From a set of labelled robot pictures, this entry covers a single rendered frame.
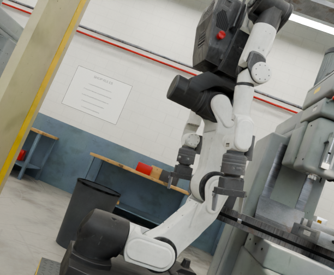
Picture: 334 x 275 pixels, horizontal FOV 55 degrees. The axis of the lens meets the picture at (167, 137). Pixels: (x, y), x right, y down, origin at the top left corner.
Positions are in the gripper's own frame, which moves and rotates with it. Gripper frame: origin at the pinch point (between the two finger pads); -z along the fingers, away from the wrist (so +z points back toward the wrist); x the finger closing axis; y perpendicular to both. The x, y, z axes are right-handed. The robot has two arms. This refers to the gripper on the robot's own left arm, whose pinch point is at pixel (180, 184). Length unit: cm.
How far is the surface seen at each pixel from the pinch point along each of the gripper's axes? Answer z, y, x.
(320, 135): 43, 1, 75
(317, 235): -10, -13, 73
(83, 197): -41, 162, -40
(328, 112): 56, -2, 75
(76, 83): 119, 512, -95
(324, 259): -23, -9, 84
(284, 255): -22, -14, 56
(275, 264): -28, -13, 52
